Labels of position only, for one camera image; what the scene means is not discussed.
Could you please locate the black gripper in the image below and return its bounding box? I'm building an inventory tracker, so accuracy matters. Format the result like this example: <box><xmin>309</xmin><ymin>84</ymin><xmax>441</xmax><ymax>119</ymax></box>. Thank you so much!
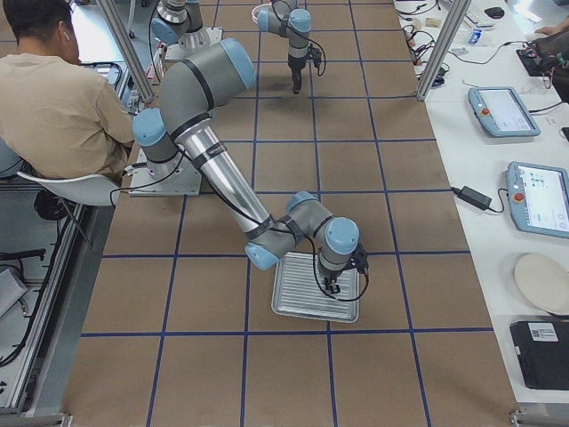
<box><xmin>320</xmin><ymin>267</ymin><xmax>342</xmax><ymax>294</ymax></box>
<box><xmin>289</xmin><ymin>61</ymin><xmax>306</xmax><ymax>87</ymax></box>

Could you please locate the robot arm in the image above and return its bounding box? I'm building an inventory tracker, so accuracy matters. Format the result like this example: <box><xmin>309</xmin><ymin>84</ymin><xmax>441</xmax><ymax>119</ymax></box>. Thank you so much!
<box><xmin>150</xmin><ymin>1</ymin><xmax>322</xmax><ymax>94</ymax></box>
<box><xmin>132</xmin><ymin>38</ymin><xmax>369</xmax><ymax>298</ymax></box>

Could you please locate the ribbed aluminium tray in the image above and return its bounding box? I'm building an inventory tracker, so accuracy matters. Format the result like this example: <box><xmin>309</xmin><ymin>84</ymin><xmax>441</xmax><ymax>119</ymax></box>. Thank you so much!
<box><xmin>271</xmin><ymin>252</ymin><xmax>360</xmax><ymax>323</ymax></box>

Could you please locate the black power adapter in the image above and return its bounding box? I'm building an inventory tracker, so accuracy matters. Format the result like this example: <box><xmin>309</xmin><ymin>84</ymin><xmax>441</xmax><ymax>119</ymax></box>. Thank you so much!
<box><xmin>451</xmin><ymin>186</ymin><xmax>492</xmax><ymax>211</ymax></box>

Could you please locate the far teach pendant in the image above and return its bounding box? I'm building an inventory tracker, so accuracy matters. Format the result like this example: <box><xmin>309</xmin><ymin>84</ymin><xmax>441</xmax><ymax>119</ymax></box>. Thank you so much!
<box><xmin>468</xmin><ymin>86</ymin><xmax>541</xmax><ymax>138</ymax></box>

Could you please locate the teach pendant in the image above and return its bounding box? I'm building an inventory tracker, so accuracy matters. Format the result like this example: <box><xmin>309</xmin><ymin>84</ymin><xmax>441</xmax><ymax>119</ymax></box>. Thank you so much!
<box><xmin>505</xmin><ymin>162</ymin><xmax>568</xmax><ymax>238</ymax></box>
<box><xmin>468</xmin><ymin>86</ymin><xmax>541</xmax><ymax>138</ymax></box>

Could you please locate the white round plate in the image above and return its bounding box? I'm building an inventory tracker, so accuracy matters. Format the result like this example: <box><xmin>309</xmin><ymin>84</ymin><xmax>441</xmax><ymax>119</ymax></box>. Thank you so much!
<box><xmin>514</xmin><ymin>254</ymin><xmax>568</xmax><ymax>316</ymax></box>

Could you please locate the black laptop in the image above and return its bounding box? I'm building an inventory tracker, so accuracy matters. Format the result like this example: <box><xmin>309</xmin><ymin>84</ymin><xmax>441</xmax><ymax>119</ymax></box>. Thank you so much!
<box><xmin>509</xmin><ymin>321</ymin><xmax>568</xmax><ymax>391</ymax></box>

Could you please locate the near teach pendant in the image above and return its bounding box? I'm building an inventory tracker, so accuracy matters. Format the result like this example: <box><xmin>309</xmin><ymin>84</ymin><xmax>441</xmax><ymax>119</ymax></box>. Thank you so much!
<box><xmin>505</xmin><ymin>162</ymin><xmax>568</xmax><ymax>238</ymax></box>

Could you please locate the white chair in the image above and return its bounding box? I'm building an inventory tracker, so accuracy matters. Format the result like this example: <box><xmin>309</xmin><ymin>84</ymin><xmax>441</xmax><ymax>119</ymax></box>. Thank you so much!
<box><xmin>15</xmin><ymin>171</ymin><xmax>122</xmax><ymax>249</ymax></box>

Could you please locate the seated person in beige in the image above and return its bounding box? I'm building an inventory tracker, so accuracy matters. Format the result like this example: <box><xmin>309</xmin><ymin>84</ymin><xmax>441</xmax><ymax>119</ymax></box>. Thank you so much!
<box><xmin>1</xmin><ymin>1</ymin><xmax>134</xmax><ymax>181</ymax></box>

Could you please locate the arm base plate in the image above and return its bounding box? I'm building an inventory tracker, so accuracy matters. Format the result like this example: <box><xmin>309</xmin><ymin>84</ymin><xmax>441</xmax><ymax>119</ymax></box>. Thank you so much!
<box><xmin>164</xmin><ymin>27</ymin><xmax>223</xmax><ymax>61</ymax></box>
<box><xmin>128</xmin><ymin>144</ymin><xmax>202</xmax><ymax>197</ymax></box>

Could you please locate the aluminium frame post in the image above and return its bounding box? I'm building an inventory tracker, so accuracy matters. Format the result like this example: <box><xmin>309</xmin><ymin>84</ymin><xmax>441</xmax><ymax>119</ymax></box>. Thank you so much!
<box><xmin>416</xmin><ymin>0</ymin><xmax>471</xmax><ymax>101</ymax></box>

